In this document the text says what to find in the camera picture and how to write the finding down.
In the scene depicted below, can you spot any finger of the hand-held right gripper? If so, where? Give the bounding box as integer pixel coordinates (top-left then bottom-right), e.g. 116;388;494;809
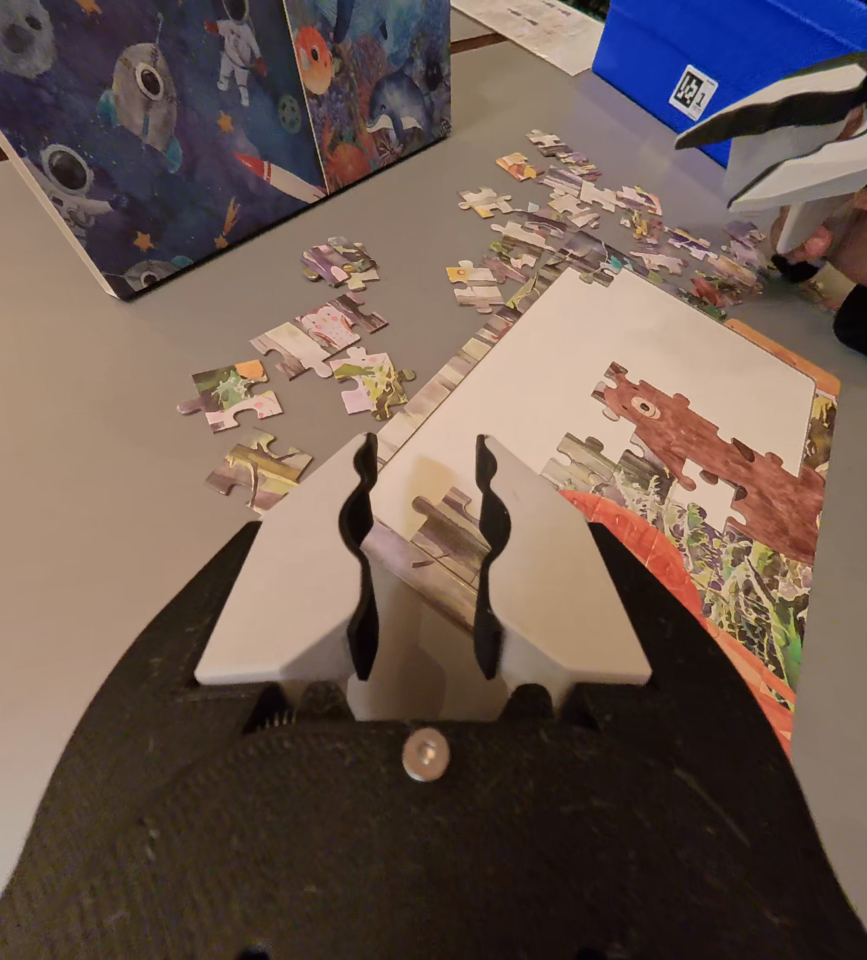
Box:
673;45;867;151
726;112;867;215

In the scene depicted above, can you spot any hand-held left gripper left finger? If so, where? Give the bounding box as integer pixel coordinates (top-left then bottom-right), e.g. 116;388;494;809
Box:
193;432;381;687

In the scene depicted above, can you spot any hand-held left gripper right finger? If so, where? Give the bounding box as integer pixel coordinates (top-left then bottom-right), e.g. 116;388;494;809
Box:
473;435;654;711

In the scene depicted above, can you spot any tree branch puzzle piece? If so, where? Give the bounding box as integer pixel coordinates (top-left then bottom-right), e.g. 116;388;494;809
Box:
204;429;315;516

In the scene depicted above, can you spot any dark teal spot puzzle piece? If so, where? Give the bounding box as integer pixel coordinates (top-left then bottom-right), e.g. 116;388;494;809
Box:
572;251;622;288

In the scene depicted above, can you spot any lion jigsaw puzzle board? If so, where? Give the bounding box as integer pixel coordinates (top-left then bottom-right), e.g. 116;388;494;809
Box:
362;266;841;751

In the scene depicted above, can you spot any pile of puzzle pieces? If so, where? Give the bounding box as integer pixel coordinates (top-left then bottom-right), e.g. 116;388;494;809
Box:
249;129;840;423

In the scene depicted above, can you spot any blue bin with white label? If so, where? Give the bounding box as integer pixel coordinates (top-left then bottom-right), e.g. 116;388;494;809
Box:
591;0;867;171

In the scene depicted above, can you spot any joined brown bear puzzle section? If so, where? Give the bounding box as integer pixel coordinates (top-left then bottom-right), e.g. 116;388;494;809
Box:
591;362;830;569

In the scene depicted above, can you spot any orange corner puzzle piece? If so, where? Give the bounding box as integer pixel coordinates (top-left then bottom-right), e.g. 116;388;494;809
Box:
177;360;285;435

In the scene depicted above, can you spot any laminated instruction sheet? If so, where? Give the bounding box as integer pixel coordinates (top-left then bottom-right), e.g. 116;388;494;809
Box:
452;0;609;78

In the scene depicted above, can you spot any space print puzzle box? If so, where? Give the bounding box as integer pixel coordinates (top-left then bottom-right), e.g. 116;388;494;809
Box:
0;0;455;303

